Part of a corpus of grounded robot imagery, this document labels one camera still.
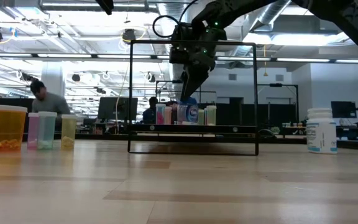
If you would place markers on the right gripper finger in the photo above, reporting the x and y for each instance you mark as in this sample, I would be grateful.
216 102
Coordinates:
193 81

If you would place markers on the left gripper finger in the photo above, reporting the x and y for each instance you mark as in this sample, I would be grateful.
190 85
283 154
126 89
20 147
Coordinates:
106 7

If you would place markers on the blue-lidded Tums jar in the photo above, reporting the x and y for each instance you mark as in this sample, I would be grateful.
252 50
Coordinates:
191 115

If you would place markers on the clear jar of white pills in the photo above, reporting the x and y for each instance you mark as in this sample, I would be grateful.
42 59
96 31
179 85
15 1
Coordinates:
200 117

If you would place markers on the magenta small pill vial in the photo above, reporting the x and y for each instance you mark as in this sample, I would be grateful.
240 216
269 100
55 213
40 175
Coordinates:
160 115

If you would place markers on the yellow small pill vial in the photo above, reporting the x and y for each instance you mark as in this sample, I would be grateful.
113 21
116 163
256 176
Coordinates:
68 130

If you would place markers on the teal small pill vial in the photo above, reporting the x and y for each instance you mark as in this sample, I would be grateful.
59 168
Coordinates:
47 130

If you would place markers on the white medicine bottle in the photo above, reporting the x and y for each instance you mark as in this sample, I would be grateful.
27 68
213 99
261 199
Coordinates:
321 133

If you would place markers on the pink small pill vial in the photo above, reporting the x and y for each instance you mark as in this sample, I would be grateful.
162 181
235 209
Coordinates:
33 130

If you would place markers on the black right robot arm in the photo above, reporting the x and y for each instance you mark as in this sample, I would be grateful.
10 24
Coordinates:
346 18

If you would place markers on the person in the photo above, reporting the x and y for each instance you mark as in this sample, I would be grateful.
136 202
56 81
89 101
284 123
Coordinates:
149 113
50 102

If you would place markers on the white building pillar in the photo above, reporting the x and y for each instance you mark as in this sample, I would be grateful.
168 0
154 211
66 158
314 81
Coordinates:
53 73

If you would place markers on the black computer monitor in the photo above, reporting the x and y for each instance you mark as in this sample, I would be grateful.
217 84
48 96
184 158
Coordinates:
106 109

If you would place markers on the black office partition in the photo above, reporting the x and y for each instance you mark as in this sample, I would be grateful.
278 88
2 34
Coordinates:
11 101

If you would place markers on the large orange pill bottle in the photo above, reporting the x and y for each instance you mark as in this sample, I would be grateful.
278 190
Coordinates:
6 130

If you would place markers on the black background rig frame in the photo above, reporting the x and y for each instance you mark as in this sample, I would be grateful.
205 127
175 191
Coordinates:
276 84
166 81

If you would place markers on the wooden shelf with black frame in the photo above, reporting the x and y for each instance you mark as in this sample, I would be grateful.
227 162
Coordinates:
216 129

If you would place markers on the black aluminium rig frame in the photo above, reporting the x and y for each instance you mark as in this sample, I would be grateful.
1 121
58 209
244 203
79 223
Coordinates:
104 136

